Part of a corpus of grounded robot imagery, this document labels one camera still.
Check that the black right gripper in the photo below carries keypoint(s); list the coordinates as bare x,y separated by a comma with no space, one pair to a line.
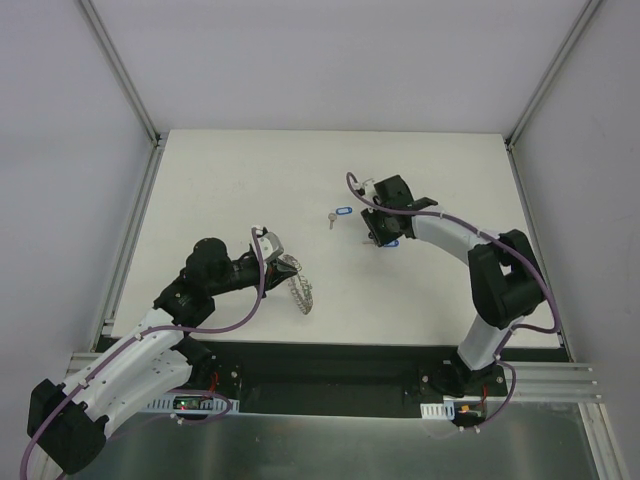
377,225

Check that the aluminium frame post left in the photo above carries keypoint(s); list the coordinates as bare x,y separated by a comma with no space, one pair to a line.
113,59

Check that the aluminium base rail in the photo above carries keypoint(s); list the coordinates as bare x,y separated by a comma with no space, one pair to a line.
246,370

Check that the metal key organizer ring disc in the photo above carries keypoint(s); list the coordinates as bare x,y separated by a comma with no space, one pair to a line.
299,286

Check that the right controller board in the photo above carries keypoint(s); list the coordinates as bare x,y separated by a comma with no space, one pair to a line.
452,409

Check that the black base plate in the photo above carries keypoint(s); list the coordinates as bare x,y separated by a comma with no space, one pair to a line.
343,401

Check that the aluminium frame post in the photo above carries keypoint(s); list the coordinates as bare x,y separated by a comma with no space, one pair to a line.
113,59
576,32

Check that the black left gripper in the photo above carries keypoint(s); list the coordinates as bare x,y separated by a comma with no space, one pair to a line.
273,270

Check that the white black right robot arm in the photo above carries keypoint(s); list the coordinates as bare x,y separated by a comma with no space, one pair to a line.
506,283

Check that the left controller board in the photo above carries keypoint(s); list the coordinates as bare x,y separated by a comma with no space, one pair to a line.
198,404

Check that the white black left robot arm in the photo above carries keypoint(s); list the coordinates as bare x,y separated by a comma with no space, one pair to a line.
72,421

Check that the aluminium frame post right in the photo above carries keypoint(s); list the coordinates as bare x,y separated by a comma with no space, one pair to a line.
576,32

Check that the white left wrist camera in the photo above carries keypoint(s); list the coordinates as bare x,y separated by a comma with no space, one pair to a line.
266,244

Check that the controller board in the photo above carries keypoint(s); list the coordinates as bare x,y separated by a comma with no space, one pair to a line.
198,404
452,409

